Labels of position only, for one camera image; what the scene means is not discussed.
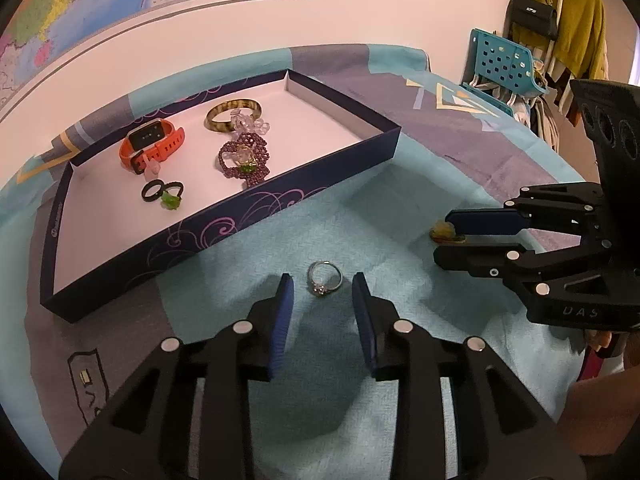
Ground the plain black ring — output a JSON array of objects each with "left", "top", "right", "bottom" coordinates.
[{"left": 141, "top": 179, "right": 166, "bottom": 205}]

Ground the green stone black ring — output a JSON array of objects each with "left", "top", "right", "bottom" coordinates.
[{"left": 161, "top": 181, "right": 184, "bottom": 212}]

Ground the silver ring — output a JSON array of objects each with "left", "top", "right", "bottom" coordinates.
[{"left": 306, "top": 259, "right": 344, "bottom": 299}]

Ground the purple bead bracelet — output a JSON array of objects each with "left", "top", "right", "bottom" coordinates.
[{"left": 216, "top": 132, "right": 274, "bottom": 181}]

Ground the dark blue shallow box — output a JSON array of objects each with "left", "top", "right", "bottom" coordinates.
[{"left": 39, "top": 68, "right": 403, "bottom": 325}]

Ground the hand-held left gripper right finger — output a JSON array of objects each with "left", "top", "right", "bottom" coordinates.
[{"left": 352, "top": 273, "right": 586, "bottom": 480}]

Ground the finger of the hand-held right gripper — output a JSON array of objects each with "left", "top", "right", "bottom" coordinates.
[
  {"left": 444, "top": 182, "right": 612, "bottom": 242},
  {"left": 432, "top": 242, "right": 614, "bottom": 307}
]

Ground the amber stone ring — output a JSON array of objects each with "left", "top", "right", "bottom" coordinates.
[{"left": 429, "top": 219, "right": 469, "bottom": 244}]

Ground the person's right forearm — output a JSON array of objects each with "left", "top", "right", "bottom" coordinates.
[{"left": 559, "top": 364, "right": 640, "bottom": 457}]

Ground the yellow green glass ring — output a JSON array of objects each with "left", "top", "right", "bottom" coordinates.
[{"left": 234, "top": 142, "right": 262, "bottom": 174}]

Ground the clear crystal bead bracelet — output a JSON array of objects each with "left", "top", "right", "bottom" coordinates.
[{"left": 229, "top": 111, "right": 272, "bottom": 137}]

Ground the tortoiseshell bangle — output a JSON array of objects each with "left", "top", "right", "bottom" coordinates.
[{"left": 204, "top": 98, "right": 264, "bottom": 135}]

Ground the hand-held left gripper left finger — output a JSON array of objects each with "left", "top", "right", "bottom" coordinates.
[{"left": 59, "top": 273, "right": 294, "bottom": 480}]

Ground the black handbag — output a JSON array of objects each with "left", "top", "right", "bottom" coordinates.
[{"left": 507, "top": 0, "right": 560, "bottom": 41}]

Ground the mustard yellow garment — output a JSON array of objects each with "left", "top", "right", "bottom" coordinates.
[{"left": 514, "top": 0, "right": 609, "bottom": 81}]

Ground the orange strap smart watch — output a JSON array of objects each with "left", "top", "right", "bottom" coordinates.
[{"left": 118, "top": 117, "right": 187, "bottom": 175}]

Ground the blue perforated plastic chair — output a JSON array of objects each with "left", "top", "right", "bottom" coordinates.
[{"left": 461, "top": 28, "right": 549, "bottom": 117}]

